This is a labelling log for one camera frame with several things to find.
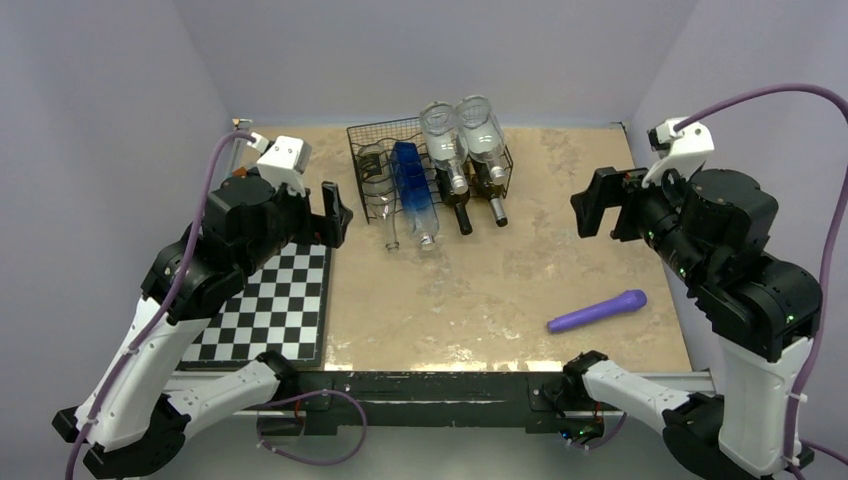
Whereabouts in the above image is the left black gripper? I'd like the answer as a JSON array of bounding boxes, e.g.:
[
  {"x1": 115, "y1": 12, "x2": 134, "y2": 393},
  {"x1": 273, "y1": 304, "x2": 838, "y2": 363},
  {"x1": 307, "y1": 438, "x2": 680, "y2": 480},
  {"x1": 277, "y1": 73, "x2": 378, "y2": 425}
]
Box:
[{"x1": 238, "y1": 174, "x2": 351, "y2": 277}]

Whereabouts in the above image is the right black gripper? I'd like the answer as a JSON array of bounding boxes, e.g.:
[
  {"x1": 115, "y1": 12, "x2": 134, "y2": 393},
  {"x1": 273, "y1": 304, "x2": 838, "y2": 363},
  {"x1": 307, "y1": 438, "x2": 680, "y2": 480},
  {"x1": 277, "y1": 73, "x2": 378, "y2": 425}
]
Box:
[{"x1": 570, "y1": 154, "x2": 712, "y2": 285}]

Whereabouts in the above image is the clear glass bottle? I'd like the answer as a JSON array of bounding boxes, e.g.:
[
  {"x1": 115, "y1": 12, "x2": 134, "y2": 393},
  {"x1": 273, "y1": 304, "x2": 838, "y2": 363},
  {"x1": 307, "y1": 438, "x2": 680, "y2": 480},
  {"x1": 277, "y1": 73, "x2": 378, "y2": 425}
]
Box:
[{"x1": 358, "y1": 145, "x2": 399, "y2": 253}]

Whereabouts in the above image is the dark wine bottle Negroamaro label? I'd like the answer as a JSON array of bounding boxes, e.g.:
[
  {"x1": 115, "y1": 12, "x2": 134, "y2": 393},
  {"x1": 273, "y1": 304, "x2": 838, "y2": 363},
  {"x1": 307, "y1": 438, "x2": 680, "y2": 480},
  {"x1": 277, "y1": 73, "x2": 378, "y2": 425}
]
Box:
[{"x1": 436, "y1": 169, "x2": 473, "y2": 236}]

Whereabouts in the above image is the olive wine bottle brown label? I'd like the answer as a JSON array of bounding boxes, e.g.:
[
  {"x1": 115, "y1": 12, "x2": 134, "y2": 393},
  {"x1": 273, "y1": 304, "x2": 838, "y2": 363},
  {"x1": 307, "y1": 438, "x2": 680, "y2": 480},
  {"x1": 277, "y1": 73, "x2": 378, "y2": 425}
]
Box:
[{"x1": 474, "y1": 173, "x2": 508, "y2": 227}]

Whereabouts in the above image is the clear bottle silver cap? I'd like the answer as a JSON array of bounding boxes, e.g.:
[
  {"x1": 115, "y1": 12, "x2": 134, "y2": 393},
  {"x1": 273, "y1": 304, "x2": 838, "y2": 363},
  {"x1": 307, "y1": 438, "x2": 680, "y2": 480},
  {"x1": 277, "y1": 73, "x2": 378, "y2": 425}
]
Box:
[
  {"x1": 419, "y1": 101, "x2": 469, "y2": 195},
  {"x1": 456, "y1": 95, "x2": 508, "y2": 186}
]

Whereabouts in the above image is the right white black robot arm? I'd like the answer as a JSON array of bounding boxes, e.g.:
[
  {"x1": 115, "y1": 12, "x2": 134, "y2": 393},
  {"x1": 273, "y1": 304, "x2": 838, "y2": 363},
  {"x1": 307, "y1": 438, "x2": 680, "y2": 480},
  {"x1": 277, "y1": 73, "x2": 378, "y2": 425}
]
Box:
[{"x1": 558, "y1": 167, "x2": 824, "y2": 479}]

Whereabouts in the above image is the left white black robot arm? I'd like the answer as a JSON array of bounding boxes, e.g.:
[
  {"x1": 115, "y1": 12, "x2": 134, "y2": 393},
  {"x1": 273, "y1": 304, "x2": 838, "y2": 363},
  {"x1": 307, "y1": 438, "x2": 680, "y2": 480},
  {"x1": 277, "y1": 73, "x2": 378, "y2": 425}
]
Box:
[{"x1": 52, "y1": 170, "x2": 353, "y2": 479}]

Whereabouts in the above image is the black white chessboard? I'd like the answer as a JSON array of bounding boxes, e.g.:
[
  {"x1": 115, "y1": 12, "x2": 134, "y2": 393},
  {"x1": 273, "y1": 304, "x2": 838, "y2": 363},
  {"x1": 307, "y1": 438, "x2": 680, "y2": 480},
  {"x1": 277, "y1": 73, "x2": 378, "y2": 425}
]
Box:
[{"x1": 177, "y1": 244, "x2": 333, "y2": 371}]

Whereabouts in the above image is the purple plastic microphone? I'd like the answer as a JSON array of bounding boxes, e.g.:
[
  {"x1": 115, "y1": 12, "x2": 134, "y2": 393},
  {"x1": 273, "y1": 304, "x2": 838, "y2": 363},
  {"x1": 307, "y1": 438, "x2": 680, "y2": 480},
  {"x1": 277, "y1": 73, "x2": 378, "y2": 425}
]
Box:
[{"x1": 546, "y1": 289, "x2": 648, "y2": 334}]

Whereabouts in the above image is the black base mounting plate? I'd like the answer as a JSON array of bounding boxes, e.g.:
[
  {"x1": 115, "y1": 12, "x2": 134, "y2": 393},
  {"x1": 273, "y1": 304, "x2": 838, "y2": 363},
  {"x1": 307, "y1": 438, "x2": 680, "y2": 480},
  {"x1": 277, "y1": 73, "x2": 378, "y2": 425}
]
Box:
[{"x1": 234, "y1": 369, "x2": 627, "y2": 444}]

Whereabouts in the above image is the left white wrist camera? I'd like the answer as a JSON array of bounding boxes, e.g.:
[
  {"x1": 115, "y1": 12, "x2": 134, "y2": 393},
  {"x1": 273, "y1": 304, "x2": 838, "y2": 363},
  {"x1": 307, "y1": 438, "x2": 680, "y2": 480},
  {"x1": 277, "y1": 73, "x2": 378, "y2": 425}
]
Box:
[{"x1": 248, "y1": 132, "x2": 312, "y2": 198}]

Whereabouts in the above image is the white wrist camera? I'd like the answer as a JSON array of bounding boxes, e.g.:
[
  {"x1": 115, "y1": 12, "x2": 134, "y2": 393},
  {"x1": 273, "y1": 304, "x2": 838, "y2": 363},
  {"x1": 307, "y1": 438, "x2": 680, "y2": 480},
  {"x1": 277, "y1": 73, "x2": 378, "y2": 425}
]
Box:
[
  {"x1": 248, "y1": 132, "x2": 312, "y2": 198},
  {"x1": 641, "y1": 117, "x2": 715, "y2": 188}
]

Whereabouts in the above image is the black wire wine rack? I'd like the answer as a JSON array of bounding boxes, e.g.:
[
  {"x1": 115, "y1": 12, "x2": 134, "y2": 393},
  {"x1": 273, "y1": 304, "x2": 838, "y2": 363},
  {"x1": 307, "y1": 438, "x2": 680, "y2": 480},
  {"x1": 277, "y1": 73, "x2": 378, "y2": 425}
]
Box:
[{"x1": 346, "y1": 117, "x2": 513, "y2": 236}]

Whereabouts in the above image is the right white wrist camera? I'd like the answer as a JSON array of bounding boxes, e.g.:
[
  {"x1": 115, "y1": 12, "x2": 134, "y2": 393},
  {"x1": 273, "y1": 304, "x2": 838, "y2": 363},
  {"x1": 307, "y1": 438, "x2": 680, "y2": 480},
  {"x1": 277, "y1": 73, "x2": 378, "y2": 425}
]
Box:
[{"x1": 641, "y1": 117, "x2": 715, "y2": 188}]

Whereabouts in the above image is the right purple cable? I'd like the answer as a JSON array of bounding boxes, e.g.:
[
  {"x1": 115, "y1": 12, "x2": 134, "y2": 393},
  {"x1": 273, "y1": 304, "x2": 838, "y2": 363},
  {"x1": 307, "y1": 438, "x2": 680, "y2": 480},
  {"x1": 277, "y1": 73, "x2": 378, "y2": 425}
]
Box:
[{"x1": 569, "y1": 82, "x2": 848, "y2": 480}]

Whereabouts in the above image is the purple cable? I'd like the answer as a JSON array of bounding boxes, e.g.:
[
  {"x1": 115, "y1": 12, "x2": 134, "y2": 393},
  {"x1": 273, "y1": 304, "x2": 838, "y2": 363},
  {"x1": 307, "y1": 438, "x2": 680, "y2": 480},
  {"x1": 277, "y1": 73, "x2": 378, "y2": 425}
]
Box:
[
  {"x1": 569, "y1": 82, "x2": 848, "y2": 480},
  {"x1": 64, "y1": 131, "x2": 369, "y2": 480}
]

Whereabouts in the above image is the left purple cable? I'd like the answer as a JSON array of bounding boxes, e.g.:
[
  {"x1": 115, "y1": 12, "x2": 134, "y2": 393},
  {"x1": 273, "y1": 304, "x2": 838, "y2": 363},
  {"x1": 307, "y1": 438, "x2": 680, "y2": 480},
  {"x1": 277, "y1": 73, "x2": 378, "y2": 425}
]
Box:
[{"x1": 64, "y1": 131, "x2": 369, "y2": 480}]

